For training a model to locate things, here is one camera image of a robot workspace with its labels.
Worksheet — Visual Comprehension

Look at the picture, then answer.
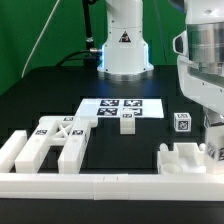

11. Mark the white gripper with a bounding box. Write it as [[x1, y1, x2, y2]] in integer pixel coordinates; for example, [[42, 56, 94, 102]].
[[177, 55, 224, 128]]

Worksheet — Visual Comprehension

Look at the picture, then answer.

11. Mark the white chair seat part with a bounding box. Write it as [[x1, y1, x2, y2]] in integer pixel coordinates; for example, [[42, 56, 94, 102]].
[[157, 142, 206, 174]]

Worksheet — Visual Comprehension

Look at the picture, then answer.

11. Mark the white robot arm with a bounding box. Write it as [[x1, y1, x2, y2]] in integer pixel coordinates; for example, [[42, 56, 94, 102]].
[[98, 0, 224, 126]]

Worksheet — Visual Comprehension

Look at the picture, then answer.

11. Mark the white chair back part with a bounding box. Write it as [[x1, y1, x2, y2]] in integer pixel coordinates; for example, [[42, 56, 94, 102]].
[[15, 116, 98, 174]]

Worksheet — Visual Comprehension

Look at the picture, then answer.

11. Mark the white bar part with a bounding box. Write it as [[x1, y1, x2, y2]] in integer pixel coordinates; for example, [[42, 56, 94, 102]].
[[0, 130, 27, 173]]

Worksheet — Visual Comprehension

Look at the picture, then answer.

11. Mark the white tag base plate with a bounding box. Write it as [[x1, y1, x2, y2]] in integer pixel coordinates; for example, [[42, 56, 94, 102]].
[[76, 98, 164, 118]]

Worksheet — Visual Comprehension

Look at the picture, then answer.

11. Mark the black cable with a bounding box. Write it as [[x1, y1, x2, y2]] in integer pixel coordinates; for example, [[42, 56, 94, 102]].
[[55, 0, 101, 68]]

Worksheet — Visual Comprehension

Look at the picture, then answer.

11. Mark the white front fence wall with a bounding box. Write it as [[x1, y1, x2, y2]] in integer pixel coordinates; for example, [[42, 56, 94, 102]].
[[0, 173, 224, 201]]

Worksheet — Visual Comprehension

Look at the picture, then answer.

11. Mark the white cable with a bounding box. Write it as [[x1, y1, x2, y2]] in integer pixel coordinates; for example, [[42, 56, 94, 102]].
[[21, 0, 63, 78]]

